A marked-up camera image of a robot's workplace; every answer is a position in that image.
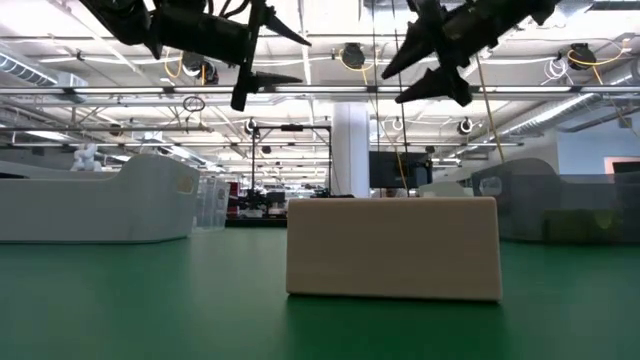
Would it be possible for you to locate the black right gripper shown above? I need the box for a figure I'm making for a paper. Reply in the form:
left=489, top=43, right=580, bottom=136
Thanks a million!
left=381, top=0, right=561, bottom=107

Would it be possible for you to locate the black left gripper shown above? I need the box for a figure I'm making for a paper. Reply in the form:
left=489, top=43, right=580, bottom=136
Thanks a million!
left=149, top=0, right=312, bottom=112

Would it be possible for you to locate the tan rectangular block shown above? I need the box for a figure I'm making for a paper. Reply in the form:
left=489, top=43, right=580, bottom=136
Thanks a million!
left=286, top=196, right=503, bottom=303

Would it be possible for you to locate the black monitor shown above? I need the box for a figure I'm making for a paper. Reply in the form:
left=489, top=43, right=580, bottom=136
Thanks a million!
left=368, top=151, right=434, bottom=190

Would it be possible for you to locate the white pillar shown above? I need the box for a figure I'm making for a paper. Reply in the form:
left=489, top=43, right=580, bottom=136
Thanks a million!
left=332, top=103, right=371, bottom=199

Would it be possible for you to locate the white plastic bin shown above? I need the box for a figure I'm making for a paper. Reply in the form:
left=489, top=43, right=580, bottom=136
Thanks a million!
left=418, top=181, right=474, bottom=199

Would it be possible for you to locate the red cabinet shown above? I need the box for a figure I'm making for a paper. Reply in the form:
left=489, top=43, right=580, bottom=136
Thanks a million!
left=227, top=182, right=241, bottom=220

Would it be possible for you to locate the clear plastic bin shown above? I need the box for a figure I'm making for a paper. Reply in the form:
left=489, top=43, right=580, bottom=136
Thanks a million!
left=192, top=177, right=232, bottom=232

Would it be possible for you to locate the dark smoky plastic bin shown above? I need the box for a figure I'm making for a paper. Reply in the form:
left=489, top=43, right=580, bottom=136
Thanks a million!
left=471, top=158, right=640, bottom=245

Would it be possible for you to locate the white lumpy figure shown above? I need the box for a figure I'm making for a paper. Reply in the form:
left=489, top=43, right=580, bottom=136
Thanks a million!
left=69, top=143, right=105, bottom=173

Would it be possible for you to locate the light grey plastic bin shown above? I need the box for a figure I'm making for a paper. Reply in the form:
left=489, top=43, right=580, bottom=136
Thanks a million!
left=0, top=153, right=201, bottom=245

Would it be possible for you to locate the green table mat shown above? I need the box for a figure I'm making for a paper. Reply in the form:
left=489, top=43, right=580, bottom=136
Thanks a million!
left=0, top=227, right=640, bottom=360

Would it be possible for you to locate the thin black hanging cable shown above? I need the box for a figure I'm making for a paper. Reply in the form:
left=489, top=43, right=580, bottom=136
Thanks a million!
left=370, top=0, right=381, bottom=198

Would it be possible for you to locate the yellow power cable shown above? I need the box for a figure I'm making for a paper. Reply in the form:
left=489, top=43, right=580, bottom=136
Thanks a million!
left=474, top=54, right=505, bottom=164
left=359, top=64, right=407, bottom=198

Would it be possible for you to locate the white cable coil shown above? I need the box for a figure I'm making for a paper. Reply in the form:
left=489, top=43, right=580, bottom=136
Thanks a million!
left=543, top=57, right=569, bottom=84

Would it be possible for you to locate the black table frame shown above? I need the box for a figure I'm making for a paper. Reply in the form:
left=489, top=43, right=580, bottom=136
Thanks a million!
left=224, top=218, right=289, bottom=230

